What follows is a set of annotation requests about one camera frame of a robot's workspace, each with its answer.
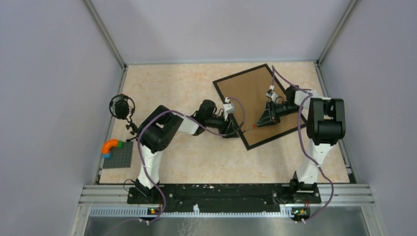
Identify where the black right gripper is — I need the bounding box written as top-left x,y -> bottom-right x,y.
256,100 -> 302,128

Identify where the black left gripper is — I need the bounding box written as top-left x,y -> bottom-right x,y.
205,111 -> 239,139

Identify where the blue red handled screwdriver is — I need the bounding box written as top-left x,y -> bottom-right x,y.
242,124 -> 257,133

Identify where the black wooden picture frame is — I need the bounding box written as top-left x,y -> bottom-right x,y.
213,63 -> 298,150

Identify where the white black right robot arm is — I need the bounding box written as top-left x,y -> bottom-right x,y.
256,86 -> 346,203

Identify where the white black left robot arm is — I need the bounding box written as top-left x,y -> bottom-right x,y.
135,98 -> 243,203

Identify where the black microphone on stand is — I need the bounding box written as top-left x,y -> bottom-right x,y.
109,94 -> 139,142

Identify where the grey brick baseplate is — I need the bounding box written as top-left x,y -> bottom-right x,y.
102,141 -> 134,169

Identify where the orange curved toy brick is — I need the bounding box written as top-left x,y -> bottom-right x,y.
101,139 -> 119,154

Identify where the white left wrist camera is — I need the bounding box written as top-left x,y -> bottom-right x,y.
223,97 -> 236,116

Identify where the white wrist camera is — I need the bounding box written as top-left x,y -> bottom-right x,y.
223,97 -> 236,116
266,85 -> 279,103

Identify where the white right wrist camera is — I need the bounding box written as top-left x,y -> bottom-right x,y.
266,85 -> 279,103

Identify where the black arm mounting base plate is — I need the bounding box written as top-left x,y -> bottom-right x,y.
127,183 -> 322,213

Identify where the aluminium front frame rail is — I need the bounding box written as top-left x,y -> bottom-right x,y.
79,183 -> 375,218

